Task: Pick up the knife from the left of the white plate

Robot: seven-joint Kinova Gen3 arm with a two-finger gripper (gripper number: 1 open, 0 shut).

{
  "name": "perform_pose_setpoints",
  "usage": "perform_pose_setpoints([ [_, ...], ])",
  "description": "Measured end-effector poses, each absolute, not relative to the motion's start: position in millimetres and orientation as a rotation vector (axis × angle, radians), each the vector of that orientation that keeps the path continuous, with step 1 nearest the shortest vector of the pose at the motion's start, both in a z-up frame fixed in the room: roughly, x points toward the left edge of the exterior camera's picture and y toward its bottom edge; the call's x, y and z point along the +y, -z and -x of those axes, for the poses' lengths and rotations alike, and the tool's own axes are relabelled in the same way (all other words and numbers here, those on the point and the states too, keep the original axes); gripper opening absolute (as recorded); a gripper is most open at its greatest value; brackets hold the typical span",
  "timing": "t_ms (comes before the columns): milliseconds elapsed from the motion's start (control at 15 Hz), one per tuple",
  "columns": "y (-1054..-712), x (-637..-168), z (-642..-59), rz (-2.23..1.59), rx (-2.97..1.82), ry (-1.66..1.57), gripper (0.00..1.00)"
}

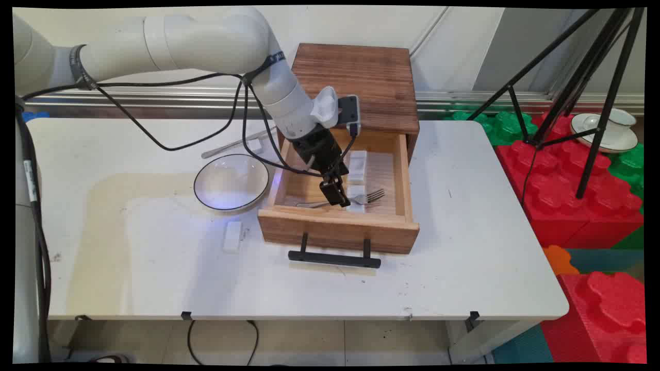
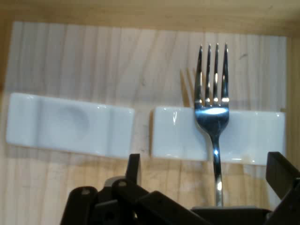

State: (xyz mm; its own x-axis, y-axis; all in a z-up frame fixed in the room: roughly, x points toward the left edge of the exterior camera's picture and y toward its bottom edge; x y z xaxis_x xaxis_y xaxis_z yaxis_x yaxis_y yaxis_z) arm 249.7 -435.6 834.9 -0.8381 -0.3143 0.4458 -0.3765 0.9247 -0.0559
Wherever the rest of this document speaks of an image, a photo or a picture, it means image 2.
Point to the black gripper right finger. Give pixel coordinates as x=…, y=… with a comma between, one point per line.
x=286, y=178

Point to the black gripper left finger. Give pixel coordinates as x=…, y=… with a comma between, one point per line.
x=140, y=206

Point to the silver metal fork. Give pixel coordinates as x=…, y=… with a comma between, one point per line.
x=212, y=117

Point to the light wooden drawer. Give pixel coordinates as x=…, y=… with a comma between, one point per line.
x=150, y=11

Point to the white ceramic cutlery rest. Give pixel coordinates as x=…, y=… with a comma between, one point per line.
x=70, y=122
x=173, y=133

